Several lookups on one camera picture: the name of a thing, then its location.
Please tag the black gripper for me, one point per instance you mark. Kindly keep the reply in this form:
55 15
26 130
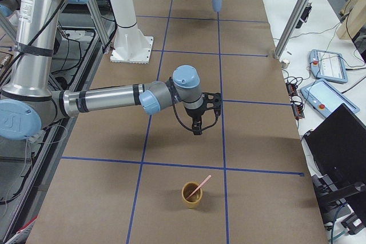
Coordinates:
193 113

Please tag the blue plastic cup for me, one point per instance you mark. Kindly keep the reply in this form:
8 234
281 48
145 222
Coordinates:
216 5

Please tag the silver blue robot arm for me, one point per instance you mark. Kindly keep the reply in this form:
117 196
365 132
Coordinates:
28 105

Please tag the yellow cup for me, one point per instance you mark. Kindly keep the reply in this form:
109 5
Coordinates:
191 196

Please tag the pink chopstick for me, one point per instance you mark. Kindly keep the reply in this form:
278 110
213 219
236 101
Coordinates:
199 186

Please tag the lower teach pendant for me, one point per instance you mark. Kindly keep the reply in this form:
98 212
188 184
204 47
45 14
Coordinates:
325 98

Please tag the teach pendant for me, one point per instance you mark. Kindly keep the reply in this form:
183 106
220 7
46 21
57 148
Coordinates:
327 65
325 98

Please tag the upper teach pendant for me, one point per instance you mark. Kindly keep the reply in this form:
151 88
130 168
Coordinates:
327 65

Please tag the wooden board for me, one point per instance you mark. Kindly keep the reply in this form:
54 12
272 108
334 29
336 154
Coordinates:
354 12

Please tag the black laptop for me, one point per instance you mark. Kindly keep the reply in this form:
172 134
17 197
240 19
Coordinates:
338 149

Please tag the black monitor stand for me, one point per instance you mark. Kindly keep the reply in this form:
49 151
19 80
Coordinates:
330 198

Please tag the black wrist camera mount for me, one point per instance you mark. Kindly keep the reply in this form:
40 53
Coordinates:
212 101

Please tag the aluminium frame post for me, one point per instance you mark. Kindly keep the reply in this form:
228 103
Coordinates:
290 27
99 25

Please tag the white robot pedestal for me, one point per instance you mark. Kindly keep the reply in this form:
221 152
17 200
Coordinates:
130 44

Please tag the left aluminium frame post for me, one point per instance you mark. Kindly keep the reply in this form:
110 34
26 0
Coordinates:
99 25

